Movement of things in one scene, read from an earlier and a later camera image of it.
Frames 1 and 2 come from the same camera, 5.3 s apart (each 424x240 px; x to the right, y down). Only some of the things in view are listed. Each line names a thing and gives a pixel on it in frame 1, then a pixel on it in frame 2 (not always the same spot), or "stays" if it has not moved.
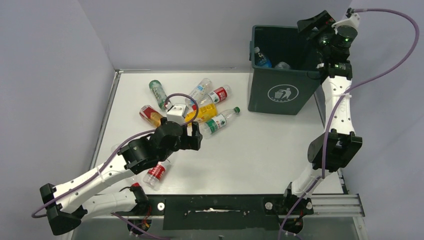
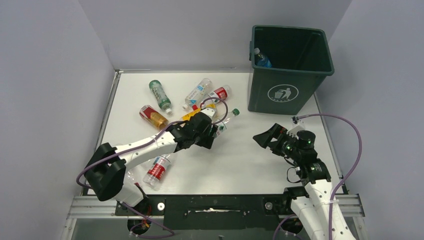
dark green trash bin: (284, 71) stays
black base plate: (217, 212) stays
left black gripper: (191, 142) to (209, 133)
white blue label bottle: (199, 92) stays
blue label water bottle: (261, 60) stays
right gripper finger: (322, 21) to (273, 137)
